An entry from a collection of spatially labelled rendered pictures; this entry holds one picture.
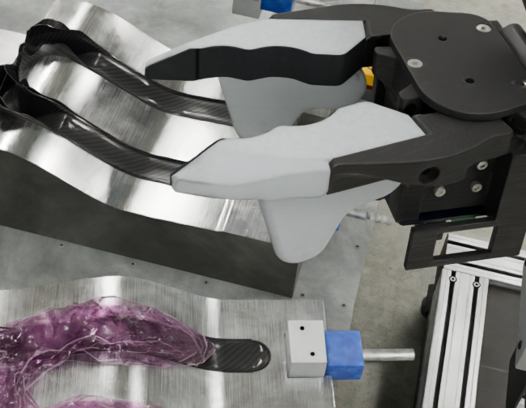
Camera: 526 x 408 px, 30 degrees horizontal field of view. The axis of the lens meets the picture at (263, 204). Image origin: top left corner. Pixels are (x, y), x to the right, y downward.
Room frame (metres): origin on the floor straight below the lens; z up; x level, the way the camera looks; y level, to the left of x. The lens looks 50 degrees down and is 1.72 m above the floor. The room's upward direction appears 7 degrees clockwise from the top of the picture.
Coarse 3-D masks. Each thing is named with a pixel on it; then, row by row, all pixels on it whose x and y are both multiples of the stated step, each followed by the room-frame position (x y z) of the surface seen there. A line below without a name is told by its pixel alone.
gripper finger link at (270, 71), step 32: (224, 32) 0.32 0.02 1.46; (256, 32) 0.32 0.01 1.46; (288, 32) 0.32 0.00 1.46; (320, 32) 0.32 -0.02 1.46; (352, 32) 0.32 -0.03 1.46; (160, 64) 0.30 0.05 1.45; (192, 64) 0.30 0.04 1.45; (224, 64) 0.31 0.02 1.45; (256, 64) 0.31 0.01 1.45; (288, 64) 0.31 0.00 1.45; (320, 64) 0.31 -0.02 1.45; (352, 64) 0.31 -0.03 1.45; (224, 96) 0.31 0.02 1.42; (256, 96) 0.31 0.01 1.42; (288, 96) 0.32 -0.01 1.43; (320, 96) 0.32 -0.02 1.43; (352, 96) 0.32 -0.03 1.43; (256, 128) 0.31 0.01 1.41
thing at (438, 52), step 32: (416, 32) 0.32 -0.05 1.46; (448, 32) 0.32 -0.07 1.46; (480, 32) 0.33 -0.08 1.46; (512, 32) 0.33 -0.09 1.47; (384, 64) 0.31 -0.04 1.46; (416, 64) 0.30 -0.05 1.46; (448, 64) 0.30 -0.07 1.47; (480, 64) 0.30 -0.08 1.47; (512, 64) 0.31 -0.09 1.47; (384, 96) 0.32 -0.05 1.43; (416, 96) 0.28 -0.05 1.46; (448, 96) 0.28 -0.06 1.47; (480, 96) 0.28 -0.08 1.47; (512, 96) 0.28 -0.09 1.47; (512, 128) 0.28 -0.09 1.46; (480, 160) 0.27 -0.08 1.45; (512, 160) 0.27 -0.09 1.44; (416, 192) 0.27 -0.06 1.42; (448, 192) 0.28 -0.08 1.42; (480, 192) 0.28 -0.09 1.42; (512, 192) 0.27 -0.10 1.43; (416, 224) 0.28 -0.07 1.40; (448, 224) 0.27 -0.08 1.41; (480, 224) 0.27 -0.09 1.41; (512, 224) 0.27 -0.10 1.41; (416, 256) 0.26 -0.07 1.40; (448, 256) 0.26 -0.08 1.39; (480, 256) 0.27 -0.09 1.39
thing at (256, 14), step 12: (240, 0) 1.01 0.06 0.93; (252, 0) 1.01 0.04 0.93; (264, 0) 1.01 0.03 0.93; (276, 0) 1.00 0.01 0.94; (288, 0) 1.00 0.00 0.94; (300, 0) 1.02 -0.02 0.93; (312, 0) 1.02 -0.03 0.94; (324, 0) 1.02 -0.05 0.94; (240, 12) 1.01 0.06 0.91; (252, 12) 1.01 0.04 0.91; (276, 12) 1.00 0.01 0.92
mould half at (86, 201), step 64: (64, 0) 0.96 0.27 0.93; (0, 64) 0.91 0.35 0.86; (64, 64) 0.85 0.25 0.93; (128, 64) 0.89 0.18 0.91; (0, 128) 0.74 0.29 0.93; (128, 128) 0.80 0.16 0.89; (192, 128) 0.82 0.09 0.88; (0, 192) 0.71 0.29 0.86; (64, 192) 0.69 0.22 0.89; (128, 192) 0.71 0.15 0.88; (128, 256) 0.68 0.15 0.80; (192, 256) 0.67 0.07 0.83; (256, 256) 0.66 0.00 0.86
